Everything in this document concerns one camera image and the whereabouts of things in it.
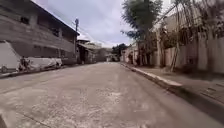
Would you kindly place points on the raised concrete pavement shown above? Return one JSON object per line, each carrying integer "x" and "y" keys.
{"x": 186, "y": 82}

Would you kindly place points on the group of dark trees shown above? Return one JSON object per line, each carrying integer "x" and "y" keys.
{"x": 118, "y": 49}

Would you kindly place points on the utility pole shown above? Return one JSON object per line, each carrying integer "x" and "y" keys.
{"x": 76, "y": 33}

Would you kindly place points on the pale boundary wall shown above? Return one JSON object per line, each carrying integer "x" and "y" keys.
{"x": 206, "y": 53}

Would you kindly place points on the building with sloped roof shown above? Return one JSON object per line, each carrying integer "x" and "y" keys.
{"x": 85, "y": 51}

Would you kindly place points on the tall green tree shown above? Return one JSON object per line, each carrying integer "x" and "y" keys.
{"x": 141, "y": 16}

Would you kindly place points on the white vehicle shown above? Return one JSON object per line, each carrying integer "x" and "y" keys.
{"x": 8, "y": 58}

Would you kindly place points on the white car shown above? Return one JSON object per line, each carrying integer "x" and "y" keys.
{"x": 43, "y": 62}

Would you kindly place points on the grey concrete building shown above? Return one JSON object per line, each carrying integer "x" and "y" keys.
{"x": 33, "y": 36}

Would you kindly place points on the pale building behind wall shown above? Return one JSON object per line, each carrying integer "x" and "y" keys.
{"x": 186, "y": 20}

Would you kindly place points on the grey concrete road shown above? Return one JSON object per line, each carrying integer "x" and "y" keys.
{"x": 100, "y": 96}

